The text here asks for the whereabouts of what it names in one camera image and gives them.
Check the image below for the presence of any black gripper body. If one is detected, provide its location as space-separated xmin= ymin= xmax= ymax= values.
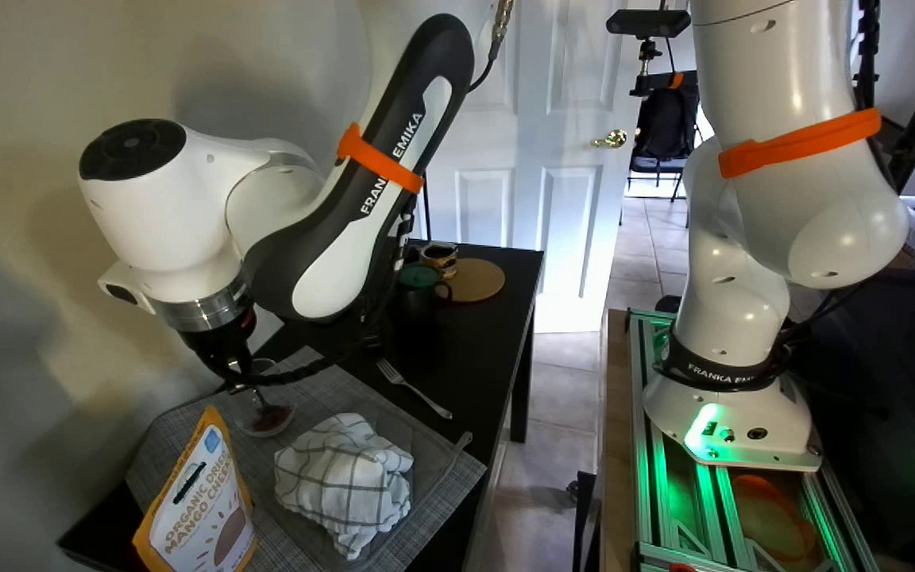
xmin=177 ymin=304 xmax=267 ymax=387

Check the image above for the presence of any orange white paper package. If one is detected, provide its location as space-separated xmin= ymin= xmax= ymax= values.
xmin=130 ymin=404 xmax=260 ymax=572

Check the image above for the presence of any white green checked towel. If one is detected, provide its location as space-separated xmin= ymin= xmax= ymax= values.
xmin=270 ymin=409 xmax=418 ymax=562

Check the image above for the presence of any silver metal fork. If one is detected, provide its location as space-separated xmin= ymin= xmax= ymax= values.
xmin=374 ymin=355 xmax=457 ymax=423

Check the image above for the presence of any green plastic container lid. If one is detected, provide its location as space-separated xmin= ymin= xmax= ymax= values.
xmin=397 ymin=262 xmax=452 ymax=312

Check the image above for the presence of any gold ceramic mug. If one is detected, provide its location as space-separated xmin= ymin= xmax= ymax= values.
xmin=418 ymin=239 xmax=463 ymax=272

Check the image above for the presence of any grey woven placemat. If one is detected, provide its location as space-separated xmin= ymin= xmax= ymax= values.
xmin=120 ymin=362 xmax=488 ymax=572

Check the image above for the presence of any black rectangular table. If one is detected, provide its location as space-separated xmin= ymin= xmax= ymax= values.
xmin=55 ymin=239 xmax=545 ymax=572

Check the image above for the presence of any round cork mat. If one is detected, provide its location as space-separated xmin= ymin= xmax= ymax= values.
xmin=435 ymin=254 xmax=509 ymax=309

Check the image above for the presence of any white panel door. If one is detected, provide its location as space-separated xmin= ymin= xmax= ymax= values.
xmin=418 ymin=0 xmax=633 ymax=334

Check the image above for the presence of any black backpack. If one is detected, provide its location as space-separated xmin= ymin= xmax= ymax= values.
xmin=626 ymin=67 xmax=703 ymax=202

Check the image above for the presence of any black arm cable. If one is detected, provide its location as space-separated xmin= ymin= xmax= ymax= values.
xmin=213 ymin=312 xmax=404 ymax=394

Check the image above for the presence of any orange strap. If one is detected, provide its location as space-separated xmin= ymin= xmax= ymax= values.
xmin=332 ymin=121 xmax=424 ymax=198
xmin=715 ymin=106 xmax=887 ymax=182

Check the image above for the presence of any brass door handle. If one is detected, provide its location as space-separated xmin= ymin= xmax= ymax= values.
xmin=586 ymin=125 xmax=633 ymax=152

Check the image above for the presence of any black overhead camera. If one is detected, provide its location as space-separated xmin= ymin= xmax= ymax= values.
xmin=603 ymin=8 xmax=696 ymax=67

